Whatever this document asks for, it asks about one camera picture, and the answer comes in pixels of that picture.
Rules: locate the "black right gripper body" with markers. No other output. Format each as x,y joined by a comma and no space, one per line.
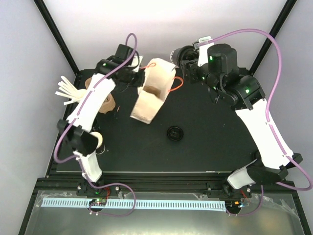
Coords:
190,69

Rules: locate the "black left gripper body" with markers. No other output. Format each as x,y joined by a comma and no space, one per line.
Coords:
130,81

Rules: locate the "black paper coffee cup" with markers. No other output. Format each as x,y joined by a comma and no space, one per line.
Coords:
100,146
174,57

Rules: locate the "cream bear-print paper bag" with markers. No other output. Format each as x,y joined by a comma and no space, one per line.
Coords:
160,80

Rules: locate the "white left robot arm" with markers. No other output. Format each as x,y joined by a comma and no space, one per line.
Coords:
76,140

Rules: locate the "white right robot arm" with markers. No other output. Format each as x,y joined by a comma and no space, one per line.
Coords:
216,66

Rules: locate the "stacked brown pulp cup carriers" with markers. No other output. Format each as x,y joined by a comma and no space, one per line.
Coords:
108,105

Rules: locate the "white plastic stirrers bundle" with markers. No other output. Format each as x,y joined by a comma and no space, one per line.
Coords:
68,90

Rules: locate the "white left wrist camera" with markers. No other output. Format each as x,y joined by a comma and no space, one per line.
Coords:
137,61

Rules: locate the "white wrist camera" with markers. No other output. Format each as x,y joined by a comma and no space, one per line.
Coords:
202,41
137,61

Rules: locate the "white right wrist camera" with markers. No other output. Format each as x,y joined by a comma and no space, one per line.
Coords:
202,41

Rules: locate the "left black frame post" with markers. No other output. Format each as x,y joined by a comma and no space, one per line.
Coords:
45,13

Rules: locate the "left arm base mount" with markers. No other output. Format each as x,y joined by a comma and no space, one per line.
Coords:
85,189

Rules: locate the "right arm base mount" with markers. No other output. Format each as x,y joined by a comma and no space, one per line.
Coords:
222,190

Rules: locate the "black aluminium front rail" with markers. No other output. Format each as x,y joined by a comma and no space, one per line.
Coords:
139,182

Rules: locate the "light blue slotted cable duct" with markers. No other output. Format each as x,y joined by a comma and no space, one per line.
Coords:
140,204

